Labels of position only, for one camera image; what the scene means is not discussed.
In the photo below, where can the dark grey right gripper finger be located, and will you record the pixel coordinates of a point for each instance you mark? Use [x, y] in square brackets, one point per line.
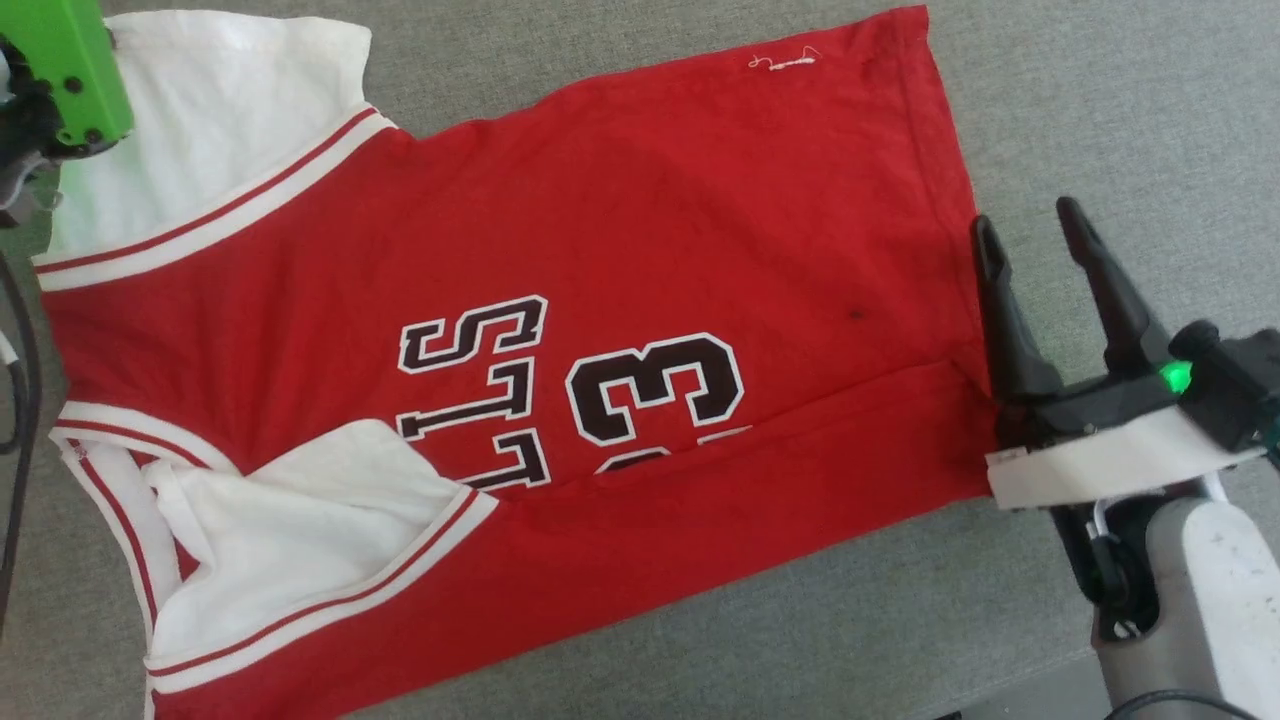
[1112, 290]
[1008, 325]

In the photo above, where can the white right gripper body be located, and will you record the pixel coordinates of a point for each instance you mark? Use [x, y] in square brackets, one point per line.
[1110, 455]

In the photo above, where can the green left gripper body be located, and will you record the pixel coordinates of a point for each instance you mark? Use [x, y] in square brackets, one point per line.
[70, 70]

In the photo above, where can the red and white basketball jersey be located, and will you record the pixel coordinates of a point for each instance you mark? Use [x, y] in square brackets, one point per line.
[600, 300]

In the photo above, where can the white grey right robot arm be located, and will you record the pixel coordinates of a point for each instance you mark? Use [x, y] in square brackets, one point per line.
[1200, 600]

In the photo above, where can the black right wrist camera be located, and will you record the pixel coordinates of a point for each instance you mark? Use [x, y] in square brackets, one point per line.
[1235, 385]

